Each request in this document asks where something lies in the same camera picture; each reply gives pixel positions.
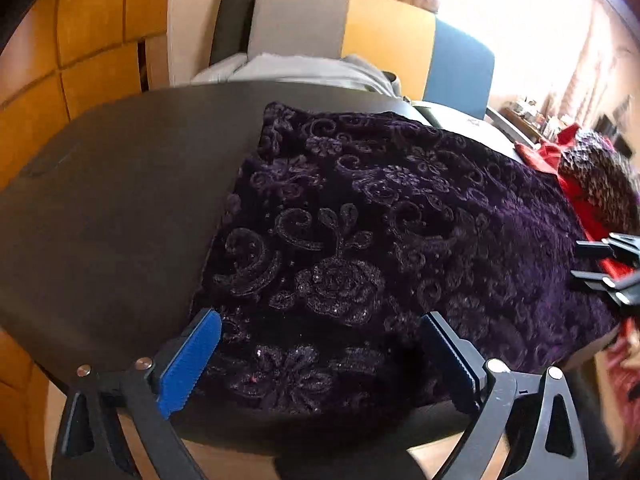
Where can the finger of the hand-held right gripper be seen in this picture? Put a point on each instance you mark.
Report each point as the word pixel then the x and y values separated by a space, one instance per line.
pixel 620 287
pixel 615 249

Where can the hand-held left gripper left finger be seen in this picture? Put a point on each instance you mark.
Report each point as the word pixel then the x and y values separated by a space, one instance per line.
pixel 190 360

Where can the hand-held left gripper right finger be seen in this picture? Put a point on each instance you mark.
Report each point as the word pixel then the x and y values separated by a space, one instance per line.
pixel 450 355

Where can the purple velvet garment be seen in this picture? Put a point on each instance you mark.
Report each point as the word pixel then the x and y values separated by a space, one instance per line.
pixel 400 235

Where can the leopard print cloth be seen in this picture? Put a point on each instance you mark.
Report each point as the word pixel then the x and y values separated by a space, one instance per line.
pixel 600 180

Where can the red blanket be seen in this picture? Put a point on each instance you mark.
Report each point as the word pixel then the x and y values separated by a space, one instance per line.
pixel 545 157

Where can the black monitor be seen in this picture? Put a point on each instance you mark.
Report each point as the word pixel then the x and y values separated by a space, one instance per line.
pixel 607 125

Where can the cluttered wooden desk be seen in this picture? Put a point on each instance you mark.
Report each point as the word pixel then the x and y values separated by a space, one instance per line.
pixel 527 117

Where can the white printed pillow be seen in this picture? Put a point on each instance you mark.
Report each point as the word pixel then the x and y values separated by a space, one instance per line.
pixel 465 120

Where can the large window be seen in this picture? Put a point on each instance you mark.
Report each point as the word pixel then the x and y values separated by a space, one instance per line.
pixel 515 25

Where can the grey yellow blue headboard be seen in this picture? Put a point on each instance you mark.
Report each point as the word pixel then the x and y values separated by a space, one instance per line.
pixel 385 40

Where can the grey garment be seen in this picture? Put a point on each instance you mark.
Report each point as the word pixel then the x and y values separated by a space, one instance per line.
pixel 310 72

